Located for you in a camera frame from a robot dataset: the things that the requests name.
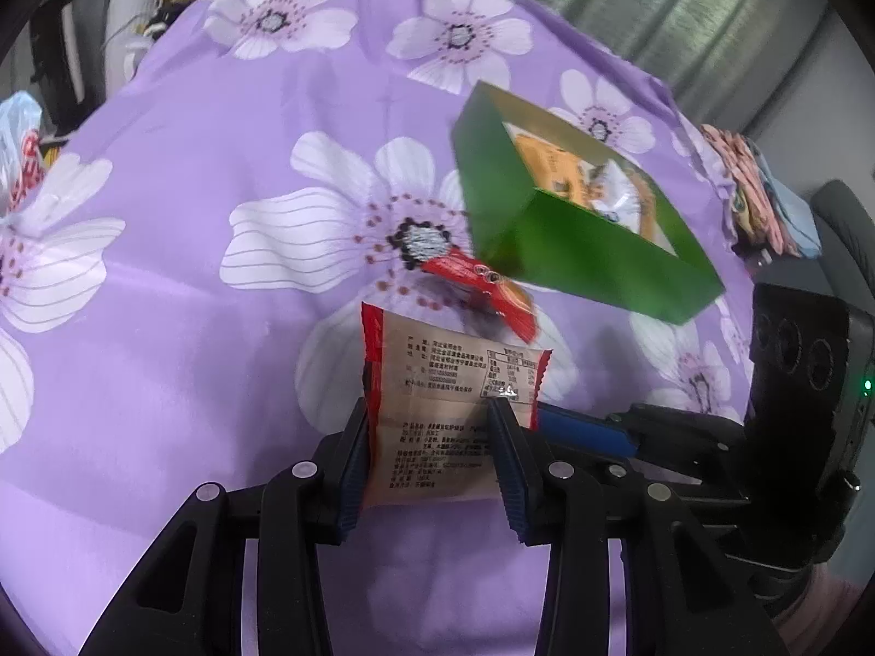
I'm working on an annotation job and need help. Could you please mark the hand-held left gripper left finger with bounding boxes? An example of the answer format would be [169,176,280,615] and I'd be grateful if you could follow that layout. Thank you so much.
[78,397,374,656]

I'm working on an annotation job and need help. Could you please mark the white red plastic bag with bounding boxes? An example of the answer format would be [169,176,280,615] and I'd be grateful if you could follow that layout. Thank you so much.
[0,92,49,213]

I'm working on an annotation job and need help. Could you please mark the red white snack packet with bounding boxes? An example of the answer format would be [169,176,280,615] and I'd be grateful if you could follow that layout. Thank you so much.
[359,301,553,510]

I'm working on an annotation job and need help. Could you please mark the small orange snack packet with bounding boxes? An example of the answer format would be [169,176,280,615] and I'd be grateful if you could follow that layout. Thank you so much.
[632,164,678,247]

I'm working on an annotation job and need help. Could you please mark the purple floral bedsheet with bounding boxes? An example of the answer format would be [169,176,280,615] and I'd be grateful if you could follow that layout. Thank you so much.
[0,0,760,656]

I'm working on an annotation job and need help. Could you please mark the grey green curtain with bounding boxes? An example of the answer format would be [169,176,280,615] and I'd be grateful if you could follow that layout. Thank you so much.
[410,0,849,144]

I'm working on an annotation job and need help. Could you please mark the yellow white snack packet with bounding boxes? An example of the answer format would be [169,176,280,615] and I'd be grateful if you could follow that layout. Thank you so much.
[588,160,674,243]

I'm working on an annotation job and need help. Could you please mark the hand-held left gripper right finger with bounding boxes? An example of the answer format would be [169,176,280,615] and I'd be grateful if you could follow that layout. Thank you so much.
[485,397,790,656]

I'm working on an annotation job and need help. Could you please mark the green cardboard box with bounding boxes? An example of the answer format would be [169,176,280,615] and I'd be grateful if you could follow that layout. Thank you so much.
[451,80,727,325]

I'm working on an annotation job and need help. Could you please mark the black white upright vacuum cleaner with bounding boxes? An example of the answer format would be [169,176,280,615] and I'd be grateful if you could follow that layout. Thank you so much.
[31,0,148,134]

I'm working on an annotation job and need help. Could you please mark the grey upholstered chair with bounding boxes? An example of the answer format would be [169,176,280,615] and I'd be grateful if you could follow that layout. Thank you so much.
[810,181,875,315]

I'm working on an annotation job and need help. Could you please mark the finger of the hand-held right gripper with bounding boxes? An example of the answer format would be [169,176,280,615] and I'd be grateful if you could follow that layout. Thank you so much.
[536,402,756,476]
[673,484,823,573]

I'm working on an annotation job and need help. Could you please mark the person's right forearm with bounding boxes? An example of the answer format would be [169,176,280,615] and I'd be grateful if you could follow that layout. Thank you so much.
[772,557,875,656]

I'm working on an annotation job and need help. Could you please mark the pile of patterned clothes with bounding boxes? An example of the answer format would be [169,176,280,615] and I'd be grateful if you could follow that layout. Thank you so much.
[701,124,821,261]

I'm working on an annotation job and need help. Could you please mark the orange rice cracker packet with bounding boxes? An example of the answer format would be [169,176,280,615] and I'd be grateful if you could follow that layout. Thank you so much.
[504,121,609,196]

